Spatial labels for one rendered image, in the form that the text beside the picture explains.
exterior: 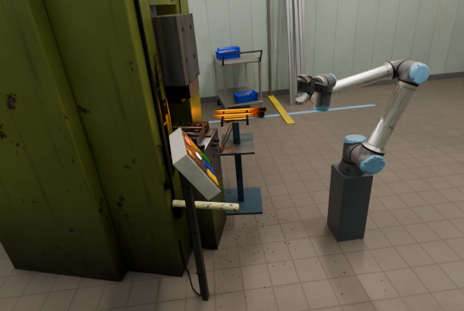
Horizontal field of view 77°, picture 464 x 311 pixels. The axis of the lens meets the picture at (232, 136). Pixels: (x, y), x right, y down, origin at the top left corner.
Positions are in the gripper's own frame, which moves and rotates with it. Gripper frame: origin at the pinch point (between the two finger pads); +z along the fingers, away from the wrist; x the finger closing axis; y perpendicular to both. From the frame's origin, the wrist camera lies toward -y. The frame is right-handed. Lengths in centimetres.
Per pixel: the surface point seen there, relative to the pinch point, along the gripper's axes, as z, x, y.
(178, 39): 24, 25, 67
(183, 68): 22, 9, 67
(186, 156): 57, -24, 23
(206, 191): 49, -44, 20
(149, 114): 49, -13, 65
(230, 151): -33, -68, 84
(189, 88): 16, -5, 70
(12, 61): 97, 17, 112
